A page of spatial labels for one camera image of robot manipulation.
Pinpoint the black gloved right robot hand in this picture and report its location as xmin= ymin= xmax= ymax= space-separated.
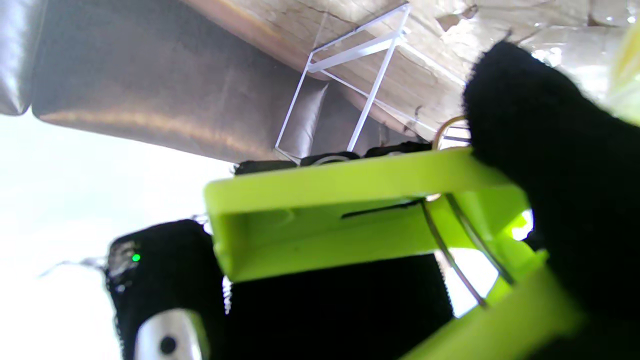
xmin=105 ymin=40 xmax=640 ymax=360

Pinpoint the yellow melon bread bun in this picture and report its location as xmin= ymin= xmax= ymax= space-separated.
xmin=607 ymin=22 xmax=640 ymax=126

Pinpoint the clear plastic bread bag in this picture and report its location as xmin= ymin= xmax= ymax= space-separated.
xmin=435 ymin=0 xmax=640 ymax=113

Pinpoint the lime green sealing clip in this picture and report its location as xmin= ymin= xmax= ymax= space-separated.
xmin=204 ymin=147 xmax=587 ymax=360

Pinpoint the brown leather sofa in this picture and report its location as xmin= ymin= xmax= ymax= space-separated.
xmin=0 ymin=0 xmax=431 ymax=165

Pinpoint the wooden shelf with white frame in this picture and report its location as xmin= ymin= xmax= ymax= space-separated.
xmin=275 ymin=2 xmax=472 ymax=166

